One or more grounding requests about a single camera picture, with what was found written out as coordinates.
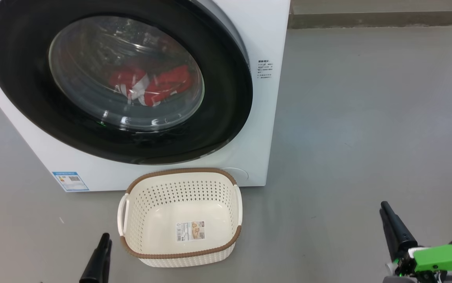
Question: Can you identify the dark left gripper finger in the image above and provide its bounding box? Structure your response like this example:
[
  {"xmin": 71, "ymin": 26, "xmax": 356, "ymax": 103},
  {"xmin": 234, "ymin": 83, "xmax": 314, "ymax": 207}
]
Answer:
[
  {"xmin": 79, "ymin": 233, "xmax": 110, "ymax": 283},
  {"xmin": 102, "ymin": 240, "xmax": 113, "ymax": 283}
]

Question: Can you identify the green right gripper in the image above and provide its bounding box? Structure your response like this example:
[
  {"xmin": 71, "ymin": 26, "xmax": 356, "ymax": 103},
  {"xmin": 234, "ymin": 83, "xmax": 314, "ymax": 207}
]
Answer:
[{"xmin": 380, "ymin": 201, "xmax": 452, "ymax": 283}]

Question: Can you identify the black round glass washer door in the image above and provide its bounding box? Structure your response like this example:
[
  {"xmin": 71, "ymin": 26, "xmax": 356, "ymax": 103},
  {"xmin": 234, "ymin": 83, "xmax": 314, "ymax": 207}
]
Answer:
[{"xmin": 0, "ymin": 0, "xmax": 254, "ymax": 165}]

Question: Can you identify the red and white garment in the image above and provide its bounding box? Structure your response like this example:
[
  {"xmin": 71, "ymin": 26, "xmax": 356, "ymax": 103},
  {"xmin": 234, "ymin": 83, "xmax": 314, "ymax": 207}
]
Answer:
[{"xmin": 109, "ymin": 65, "xmax": 193, "ymax": 107}]

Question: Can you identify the printed label sticker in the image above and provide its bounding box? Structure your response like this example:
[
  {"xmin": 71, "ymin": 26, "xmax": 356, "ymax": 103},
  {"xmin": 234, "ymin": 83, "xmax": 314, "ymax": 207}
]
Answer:
[{"xmin": 176, "ymin": 221, "xmax": 206, "ymax": 242}]

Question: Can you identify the cream laundry basket brown rim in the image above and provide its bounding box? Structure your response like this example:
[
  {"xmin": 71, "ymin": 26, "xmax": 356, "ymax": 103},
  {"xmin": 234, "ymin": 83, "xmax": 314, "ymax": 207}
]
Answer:
[{"xmin": 117, "ymin": 168, "xmax": 244, "ymax": 268}]

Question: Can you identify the white front-load washing machine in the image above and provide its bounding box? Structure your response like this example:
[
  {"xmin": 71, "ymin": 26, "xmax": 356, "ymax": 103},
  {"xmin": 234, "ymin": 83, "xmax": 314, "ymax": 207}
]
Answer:
[{"xmin": 0, "ymin": 0, "xmax": 291, "ymax": 193}]

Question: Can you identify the blue energy label sticker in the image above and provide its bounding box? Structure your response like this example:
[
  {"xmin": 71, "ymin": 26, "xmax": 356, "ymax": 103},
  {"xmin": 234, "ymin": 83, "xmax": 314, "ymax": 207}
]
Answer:
[{"xmin": 52, "ymin": 171, "xmax": 90, "ymax": 192}]

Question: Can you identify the round white filter cover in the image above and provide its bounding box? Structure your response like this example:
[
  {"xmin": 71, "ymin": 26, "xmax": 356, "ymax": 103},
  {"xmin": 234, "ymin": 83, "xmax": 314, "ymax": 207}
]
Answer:
[{"xmin": 220, "ymin": 168, "xmax": 249, "ymax": 186}]

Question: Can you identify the small printed text label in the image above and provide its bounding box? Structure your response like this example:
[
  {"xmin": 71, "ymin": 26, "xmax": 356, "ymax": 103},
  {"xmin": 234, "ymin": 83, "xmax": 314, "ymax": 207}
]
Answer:
[{"xmin": 257, "ymin": 60, "xmax": 273, "ymax": 80}]

